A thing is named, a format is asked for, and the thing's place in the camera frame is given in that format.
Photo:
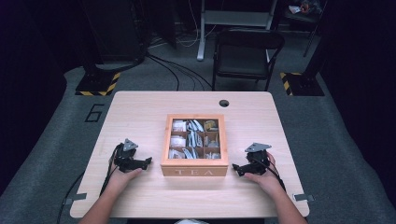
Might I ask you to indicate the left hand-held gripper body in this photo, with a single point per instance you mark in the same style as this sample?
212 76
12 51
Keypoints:
124 157

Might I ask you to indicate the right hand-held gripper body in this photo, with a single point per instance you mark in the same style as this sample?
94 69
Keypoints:
257 158

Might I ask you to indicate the wooden tea box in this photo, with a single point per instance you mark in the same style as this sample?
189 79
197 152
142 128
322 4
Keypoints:
194 166

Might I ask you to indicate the person's left hand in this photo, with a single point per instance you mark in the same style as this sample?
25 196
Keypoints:
120 179

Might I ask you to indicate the person's right hand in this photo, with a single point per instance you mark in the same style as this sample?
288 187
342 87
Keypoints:
267 182

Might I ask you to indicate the pile of yellow-tagged tea bags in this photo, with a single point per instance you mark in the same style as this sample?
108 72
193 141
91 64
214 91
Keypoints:
212 126

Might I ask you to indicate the pile of silver foil sachets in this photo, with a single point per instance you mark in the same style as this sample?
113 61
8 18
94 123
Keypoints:
194 138

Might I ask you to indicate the white cloth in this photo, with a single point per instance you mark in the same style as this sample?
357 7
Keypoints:
190 221

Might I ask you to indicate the black stand with striped base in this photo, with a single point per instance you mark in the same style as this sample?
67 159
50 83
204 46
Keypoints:
98 84
303 84

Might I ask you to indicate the black folding chair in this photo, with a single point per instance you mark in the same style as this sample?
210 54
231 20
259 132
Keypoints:
246 56

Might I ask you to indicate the dark equipment cabinet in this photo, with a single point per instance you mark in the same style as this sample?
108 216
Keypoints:
115 31

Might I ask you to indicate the dark side table with clutter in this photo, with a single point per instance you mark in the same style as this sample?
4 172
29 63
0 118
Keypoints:
303 15

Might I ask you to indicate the grey table edge bracket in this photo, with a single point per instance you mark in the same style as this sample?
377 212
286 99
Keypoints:
303 197

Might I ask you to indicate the white metal desk frame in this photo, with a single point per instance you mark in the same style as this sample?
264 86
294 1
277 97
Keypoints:
233 18

